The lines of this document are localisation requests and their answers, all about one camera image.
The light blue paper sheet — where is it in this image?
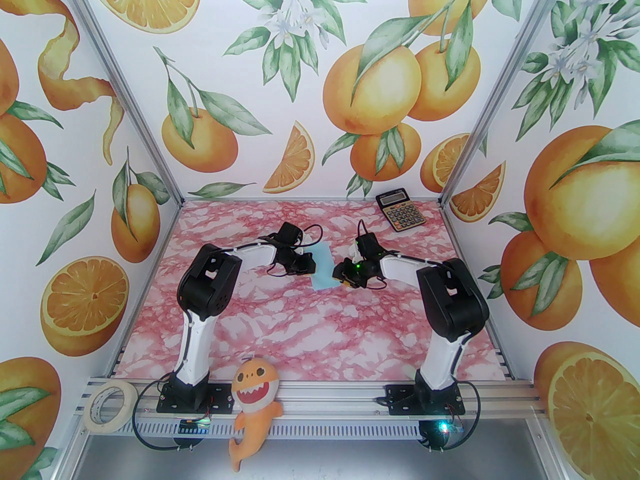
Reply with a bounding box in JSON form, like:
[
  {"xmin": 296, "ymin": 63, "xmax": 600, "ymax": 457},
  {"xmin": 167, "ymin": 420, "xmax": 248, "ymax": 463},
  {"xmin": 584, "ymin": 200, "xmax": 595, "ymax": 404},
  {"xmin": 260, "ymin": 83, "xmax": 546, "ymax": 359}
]
[{"xmin": 309, "ymin": 241, "xmax": 338, "ymax": 292}]

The pink marble table mat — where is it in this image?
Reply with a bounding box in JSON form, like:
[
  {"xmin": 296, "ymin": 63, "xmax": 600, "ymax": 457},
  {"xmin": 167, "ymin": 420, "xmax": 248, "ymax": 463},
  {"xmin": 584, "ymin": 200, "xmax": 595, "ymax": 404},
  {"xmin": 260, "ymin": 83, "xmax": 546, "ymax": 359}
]
[{"xmin": 114, "ymin": 200, "xmax": 512, "ymax": 383}]

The black brown desk calculator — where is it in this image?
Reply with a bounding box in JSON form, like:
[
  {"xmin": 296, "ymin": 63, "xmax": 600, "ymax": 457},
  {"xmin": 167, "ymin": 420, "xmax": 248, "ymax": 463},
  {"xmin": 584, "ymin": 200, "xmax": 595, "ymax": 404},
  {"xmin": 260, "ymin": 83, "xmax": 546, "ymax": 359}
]
[{"xmin": 375, "ymin": 191, "xmax": 428, "ymax": 232}]

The orange shark plush toy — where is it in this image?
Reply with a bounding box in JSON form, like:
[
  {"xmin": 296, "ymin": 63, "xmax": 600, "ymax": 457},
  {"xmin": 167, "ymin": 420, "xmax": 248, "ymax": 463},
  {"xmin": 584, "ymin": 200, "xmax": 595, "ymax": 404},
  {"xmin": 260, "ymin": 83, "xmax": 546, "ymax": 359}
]
[{"xmin": 229, "ymin": 358, "xmax": 284, "ymax": 471}]

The circuit board with green light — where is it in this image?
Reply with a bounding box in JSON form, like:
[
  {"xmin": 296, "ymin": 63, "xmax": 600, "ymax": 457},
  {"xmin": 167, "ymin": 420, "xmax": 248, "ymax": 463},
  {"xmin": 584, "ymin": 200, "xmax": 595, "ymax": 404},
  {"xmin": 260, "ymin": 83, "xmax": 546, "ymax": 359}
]
[{"xmin": 430, "ymin": 418, "xmax": 466, "ymax": 439}]

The cream masking tape roll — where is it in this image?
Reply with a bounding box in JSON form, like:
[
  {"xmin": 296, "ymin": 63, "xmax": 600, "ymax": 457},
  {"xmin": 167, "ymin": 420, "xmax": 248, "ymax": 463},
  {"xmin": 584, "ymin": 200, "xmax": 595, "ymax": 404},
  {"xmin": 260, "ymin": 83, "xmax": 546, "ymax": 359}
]
[{"xmin": 82, "ymin": 381, "xmax": 138, "ymax": 431}]

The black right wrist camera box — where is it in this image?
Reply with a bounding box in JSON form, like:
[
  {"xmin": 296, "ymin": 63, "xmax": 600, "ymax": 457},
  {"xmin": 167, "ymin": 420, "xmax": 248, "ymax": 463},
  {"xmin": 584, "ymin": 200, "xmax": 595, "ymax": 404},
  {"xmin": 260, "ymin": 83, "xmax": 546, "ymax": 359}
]
[{"xmin": 354, "ymin": 234, "xmax": 379, "ymax": 260}]

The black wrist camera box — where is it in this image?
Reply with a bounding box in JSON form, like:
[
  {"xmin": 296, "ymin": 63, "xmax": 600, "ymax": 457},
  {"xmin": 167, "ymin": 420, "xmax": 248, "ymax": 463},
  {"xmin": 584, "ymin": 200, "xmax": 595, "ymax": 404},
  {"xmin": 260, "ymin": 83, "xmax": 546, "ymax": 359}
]
[
  {"xmin": 354, "ymin": 234, "xmax": 379, "ymax": 260},
  {"xmin": 276, "ymin": 221, "xmax": 304, "ymax": 247}
]

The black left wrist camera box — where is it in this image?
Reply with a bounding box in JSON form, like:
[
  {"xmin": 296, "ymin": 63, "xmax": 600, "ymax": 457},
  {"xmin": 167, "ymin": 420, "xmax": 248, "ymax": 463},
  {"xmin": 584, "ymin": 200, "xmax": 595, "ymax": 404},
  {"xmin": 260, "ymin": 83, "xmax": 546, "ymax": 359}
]
[{"xmin": 276, "ymin": 221, "xmax": 304, "ymax": 247}]

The thin aluminium frame rail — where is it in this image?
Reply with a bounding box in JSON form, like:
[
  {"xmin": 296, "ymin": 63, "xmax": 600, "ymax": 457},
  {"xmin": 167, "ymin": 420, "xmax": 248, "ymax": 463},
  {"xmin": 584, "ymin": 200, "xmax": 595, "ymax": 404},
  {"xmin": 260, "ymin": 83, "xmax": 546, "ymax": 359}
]
[{"xmin": 180, "ymin": 198, "xmax": 443, "ymax": 205}]

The wide aluminium mounting rail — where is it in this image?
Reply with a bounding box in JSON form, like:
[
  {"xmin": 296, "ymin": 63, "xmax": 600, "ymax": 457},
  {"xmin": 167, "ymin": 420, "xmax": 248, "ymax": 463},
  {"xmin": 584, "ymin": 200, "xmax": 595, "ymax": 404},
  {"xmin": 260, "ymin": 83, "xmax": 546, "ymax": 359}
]
[{"xmin": 75, "ymin": 375, "xmax": 548, "ymax": 421}]

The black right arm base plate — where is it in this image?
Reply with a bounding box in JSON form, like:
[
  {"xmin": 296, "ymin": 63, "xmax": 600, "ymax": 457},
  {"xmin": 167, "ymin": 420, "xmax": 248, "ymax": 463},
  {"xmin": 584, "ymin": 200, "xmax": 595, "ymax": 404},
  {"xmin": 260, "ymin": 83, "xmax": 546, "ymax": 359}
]
[{"xmin": 385, "ymin": 384, "xmax": 466, "ymax": 415}]

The slotted grey cable tray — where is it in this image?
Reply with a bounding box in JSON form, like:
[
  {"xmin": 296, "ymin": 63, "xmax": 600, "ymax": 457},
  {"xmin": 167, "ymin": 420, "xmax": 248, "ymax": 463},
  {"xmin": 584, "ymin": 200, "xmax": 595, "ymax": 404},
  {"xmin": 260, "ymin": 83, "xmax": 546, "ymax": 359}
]
[{"xmin": 132, "ymin": 415, "xmax": 426, "ymax": 439}]

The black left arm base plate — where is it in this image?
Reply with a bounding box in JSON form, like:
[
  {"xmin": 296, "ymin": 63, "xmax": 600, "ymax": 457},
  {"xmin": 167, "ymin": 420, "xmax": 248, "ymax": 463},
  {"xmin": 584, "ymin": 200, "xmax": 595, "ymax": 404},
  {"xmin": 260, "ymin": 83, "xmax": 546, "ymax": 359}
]
[{"xmin": 156, "ymin": 378, "xmax": 234, "ymax": 414}]

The black right base cable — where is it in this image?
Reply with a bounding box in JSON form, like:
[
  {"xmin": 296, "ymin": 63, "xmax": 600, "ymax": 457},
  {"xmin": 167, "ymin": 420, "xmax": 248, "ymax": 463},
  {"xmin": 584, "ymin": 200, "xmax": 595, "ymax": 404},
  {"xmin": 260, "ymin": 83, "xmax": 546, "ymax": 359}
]
[{"xmin": 425, "ymin": 382, "xmax": 482, "ymax": 454}]

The black base cable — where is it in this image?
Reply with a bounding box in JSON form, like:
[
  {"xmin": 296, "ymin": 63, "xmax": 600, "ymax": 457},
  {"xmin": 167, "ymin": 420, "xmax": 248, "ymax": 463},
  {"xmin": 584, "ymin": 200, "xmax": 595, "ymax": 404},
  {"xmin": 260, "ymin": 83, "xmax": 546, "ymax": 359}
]
[
  {"xmin": 425, "ymin": 382, "xmax": 482, "ymax": 454},
  {"xmin": 131, "ymin": 383, "xmax": 211, "ymax": 453}
]

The black left base cable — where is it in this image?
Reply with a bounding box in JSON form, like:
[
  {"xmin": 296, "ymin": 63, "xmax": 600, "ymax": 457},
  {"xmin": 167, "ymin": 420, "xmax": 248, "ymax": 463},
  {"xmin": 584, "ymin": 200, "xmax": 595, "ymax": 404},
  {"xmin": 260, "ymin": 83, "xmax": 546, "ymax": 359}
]
[{"xmin": 131, "ymin": 383, "xmax": 211, "ymax": 453}]

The aluminium frame post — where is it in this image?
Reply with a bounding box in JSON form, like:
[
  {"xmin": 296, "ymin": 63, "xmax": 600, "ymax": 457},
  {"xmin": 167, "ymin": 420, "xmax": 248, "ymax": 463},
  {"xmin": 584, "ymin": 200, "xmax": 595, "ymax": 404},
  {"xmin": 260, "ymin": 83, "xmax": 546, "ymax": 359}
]
[
  {"xmin": 54, "ymin": 0, "xmax": 185, "ymax": 210},
  {"xmin": 436, "ymin": 0, "xmax": 572, "ymax": 210}
]

